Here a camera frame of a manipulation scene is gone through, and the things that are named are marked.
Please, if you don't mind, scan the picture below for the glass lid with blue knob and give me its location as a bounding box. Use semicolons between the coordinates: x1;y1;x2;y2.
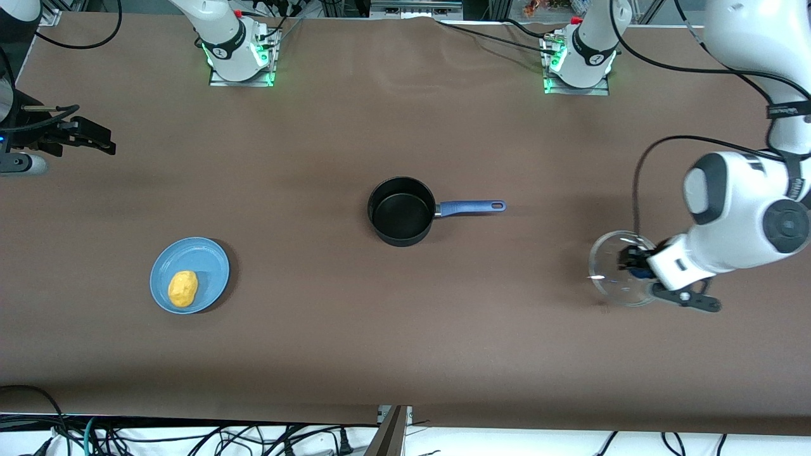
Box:
589;231;660;308

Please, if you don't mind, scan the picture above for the yellow potato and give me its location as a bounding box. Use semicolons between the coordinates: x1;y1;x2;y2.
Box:
167;270;199;308

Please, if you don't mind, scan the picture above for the blue plate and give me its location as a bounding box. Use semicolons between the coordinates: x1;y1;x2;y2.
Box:
150;237;231;315

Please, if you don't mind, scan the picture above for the brown table cover sheet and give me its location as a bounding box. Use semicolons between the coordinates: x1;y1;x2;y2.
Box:
0;13;811;438

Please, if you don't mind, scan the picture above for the silver metal device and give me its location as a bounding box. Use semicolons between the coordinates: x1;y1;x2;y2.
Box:
370;0;464;20

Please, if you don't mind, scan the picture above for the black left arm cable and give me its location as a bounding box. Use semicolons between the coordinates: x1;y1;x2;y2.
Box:
610;0;811;236

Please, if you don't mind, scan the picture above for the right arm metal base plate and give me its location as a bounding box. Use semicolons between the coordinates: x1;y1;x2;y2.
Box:
208;24;278;87

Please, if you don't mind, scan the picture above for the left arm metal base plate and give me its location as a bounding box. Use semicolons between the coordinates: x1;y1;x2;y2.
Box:
543;33;611;96

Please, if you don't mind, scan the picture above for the black pot with blue handle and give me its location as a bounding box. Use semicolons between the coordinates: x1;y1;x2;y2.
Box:
367;176;508;248

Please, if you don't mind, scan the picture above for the short black table cable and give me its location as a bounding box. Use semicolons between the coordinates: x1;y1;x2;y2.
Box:
504;18;552;40

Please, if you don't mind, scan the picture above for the long black table cable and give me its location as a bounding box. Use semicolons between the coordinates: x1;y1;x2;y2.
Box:
434;19;561;58

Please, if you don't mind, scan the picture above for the black looped floor cable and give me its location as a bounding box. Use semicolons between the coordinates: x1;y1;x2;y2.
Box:
0;384;65;456

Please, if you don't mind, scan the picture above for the aluminium frame bar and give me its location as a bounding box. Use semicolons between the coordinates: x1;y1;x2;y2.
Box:
362;405;414;456

